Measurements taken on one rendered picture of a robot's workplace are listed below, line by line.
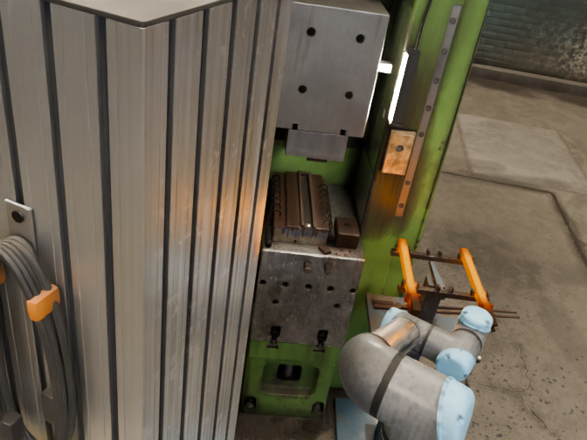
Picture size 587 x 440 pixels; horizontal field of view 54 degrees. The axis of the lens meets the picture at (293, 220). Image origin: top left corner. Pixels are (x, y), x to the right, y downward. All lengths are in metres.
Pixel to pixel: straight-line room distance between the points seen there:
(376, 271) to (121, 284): 1.99
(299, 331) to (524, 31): 6.28
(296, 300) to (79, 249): 1.77
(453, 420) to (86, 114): 0.72
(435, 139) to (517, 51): 5.98
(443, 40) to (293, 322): 1.17
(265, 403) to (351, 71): 1.50
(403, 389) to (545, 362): 2.59
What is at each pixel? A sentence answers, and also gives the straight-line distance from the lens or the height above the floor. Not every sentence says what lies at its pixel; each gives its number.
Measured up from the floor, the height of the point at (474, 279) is 0.97.
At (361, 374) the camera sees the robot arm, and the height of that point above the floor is 1.44.
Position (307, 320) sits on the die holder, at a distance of 2.32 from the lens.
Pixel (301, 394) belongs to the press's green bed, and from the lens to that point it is 2.65.
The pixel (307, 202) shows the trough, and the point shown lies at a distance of 2.28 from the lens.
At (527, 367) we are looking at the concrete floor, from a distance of 3.44.
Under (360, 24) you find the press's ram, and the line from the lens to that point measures 1.84.
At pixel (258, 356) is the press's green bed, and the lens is 2.46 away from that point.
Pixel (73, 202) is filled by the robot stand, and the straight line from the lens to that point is 0.50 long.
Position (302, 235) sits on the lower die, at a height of 0.96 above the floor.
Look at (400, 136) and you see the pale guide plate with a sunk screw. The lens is 2.12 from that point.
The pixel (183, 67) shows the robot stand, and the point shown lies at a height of 1.99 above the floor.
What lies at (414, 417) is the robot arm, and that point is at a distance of 0.97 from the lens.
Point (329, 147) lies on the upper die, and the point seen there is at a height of 1.32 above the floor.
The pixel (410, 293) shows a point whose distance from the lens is 1.94.
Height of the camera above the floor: 2.13
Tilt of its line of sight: 32 degrees down
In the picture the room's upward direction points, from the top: 9 degrees clockwise
